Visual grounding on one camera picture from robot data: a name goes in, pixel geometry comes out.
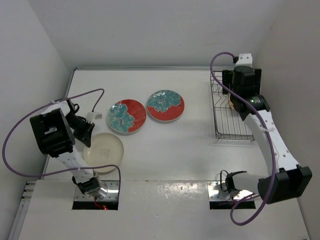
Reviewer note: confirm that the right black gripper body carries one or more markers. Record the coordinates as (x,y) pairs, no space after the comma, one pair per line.
(227,78)

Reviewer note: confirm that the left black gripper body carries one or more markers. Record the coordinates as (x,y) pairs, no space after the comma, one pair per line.
(80,127)

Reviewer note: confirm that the cream plate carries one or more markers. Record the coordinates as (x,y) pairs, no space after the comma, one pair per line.
(105,149)

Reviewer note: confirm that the yellow plate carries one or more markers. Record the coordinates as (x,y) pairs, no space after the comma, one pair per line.
(230,103)

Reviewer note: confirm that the floral red plate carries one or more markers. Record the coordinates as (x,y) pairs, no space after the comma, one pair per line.
(126,116)
(165,105)

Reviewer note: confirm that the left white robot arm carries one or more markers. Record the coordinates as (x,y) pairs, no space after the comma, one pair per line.
(56,130)

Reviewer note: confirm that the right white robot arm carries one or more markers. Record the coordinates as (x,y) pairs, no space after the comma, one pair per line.
(286,179)

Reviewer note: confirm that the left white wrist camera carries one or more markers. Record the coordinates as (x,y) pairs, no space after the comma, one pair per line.
(91,117)

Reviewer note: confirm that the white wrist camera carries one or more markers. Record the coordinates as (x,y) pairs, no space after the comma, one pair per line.
(91,117)
(244,59)

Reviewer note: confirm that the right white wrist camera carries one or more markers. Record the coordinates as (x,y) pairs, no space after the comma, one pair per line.
(244,59)

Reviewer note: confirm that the wire dish rack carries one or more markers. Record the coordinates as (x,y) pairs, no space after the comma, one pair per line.
(228,125)

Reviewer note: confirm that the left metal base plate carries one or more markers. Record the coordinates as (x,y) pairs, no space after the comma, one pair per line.
(108,193)

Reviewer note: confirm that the metal base plate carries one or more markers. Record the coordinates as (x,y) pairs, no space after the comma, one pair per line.
(217,192)
(108,193)

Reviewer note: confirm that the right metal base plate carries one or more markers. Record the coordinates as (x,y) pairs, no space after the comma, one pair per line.
(217,192)

